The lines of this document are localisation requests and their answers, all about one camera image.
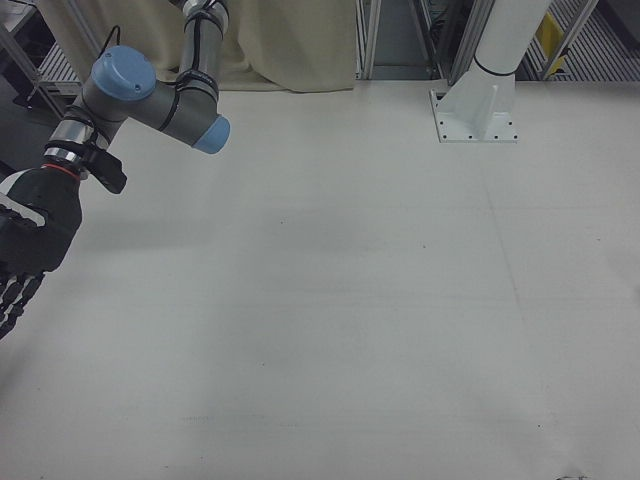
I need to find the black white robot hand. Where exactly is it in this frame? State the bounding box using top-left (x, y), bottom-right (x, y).
top-left (0, 167), bottom-right (84, 341)

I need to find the grey metal shelf rack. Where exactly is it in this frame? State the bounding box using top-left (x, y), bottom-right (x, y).
top-left (0, 0), bottom-right (104, 119)

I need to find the beige fabric curtain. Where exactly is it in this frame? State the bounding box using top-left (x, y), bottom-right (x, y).
top-left (37, 0), bottom-right (357, 94)

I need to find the yellow tag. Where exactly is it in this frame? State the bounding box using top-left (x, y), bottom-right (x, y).
top-left (535, 12), bottom-right (569, 52)

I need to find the grey ribbed metal rack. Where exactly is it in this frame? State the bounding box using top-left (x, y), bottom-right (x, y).
top-left (519, 0), bottom-right (640, 82)

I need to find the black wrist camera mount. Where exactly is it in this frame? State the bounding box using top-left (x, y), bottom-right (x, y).
top-left (82, 147), bottom-right (128, 195)

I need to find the aluminium profile frame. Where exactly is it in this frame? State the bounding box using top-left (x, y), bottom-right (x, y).
top-left (355, 0), bottom-right (482, 82)

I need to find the white pedestal column with base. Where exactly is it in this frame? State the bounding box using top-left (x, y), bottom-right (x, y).
top-left (429, 0), bottom-right (546, 145)

